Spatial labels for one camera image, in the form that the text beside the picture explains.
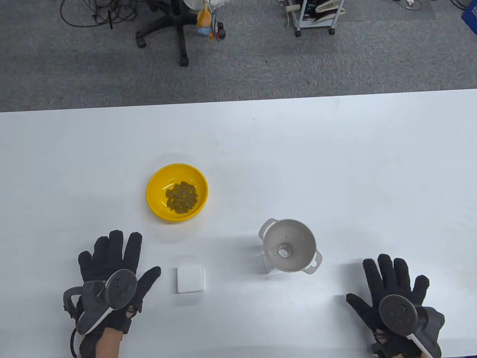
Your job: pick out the grey plastic funnel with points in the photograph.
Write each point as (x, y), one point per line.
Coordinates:
(298, 238)

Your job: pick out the blue box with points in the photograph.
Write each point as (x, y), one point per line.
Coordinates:
(470, 15)

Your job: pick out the black left hand controller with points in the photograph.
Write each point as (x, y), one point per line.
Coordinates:
(121, 289)

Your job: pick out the white rolling cart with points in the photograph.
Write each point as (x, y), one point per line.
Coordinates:
(313, 24)

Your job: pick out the white square jar lid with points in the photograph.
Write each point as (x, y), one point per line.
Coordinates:
(190, 279)

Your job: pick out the plush doll charm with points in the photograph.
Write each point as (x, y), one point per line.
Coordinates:
(204, 20)

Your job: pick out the clear square coffee jar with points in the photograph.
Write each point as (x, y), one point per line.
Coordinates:
(265, 266)

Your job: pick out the person's left forearm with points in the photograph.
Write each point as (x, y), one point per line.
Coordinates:
(110, 345)

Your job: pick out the black right hand controller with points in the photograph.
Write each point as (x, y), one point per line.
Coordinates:
(397, 313)

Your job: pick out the person's right hand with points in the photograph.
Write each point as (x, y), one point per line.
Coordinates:
(387, 276)

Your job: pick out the black hand controller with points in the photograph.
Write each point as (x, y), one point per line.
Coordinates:
(397, 313)
(121, 289)

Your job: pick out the black office chair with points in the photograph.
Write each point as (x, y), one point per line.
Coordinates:
(182, 37)

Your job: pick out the yellow plastic bowl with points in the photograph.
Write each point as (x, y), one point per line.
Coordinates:
(156, 186)

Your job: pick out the person's left hand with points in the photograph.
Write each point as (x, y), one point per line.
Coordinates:
(111, 253)

